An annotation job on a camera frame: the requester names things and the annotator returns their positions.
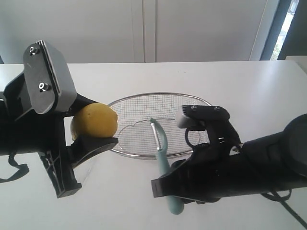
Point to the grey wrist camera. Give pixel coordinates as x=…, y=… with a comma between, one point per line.
x=48, y=79
x=195, y=117

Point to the white cabinet doors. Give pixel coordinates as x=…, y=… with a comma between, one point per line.
x=116, y=31

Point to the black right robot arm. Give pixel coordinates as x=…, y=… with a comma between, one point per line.
x=282, y=156

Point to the oval metal wire mesh basket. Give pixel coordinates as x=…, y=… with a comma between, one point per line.
x=135, y=134

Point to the window with dark frame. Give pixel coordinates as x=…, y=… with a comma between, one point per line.
x=288, y=31

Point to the yellow lemon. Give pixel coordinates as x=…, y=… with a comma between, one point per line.
x=95, y=120

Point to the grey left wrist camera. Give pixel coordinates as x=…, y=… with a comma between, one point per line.
x=48, y=79

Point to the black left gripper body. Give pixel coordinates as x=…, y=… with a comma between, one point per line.
x=22, y=130

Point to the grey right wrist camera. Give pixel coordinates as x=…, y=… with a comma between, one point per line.
x=195, y=117

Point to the teal handled vegetable peeler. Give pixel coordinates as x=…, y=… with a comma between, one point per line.
x=175, y=205

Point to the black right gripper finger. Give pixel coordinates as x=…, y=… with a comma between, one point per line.
x=180, y=182
x=180, y=168

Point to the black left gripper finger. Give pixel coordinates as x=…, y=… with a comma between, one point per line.
x=59, y=169
x=85, y=147

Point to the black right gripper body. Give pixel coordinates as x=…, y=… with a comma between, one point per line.
x=231, y=175

